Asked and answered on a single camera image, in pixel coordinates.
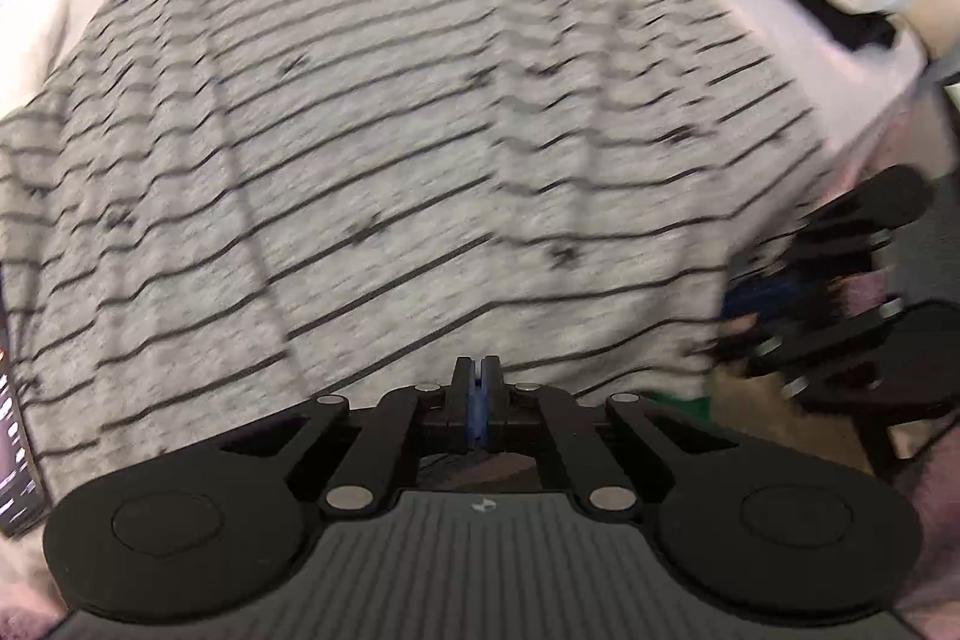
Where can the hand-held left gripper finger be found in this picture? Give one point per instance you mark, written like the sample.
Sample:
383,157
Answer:
471,415
484,415

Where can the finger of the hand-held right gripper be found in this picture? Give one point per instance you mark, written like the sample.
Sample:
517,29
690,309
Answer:
847,235
817,332

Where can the grey striped bow-print shirt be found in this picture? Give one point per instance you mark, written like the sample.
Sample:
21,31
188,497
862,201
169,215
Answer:
375,160

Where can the green object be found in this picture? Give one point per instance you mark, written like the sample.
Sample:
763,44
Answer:
679,407

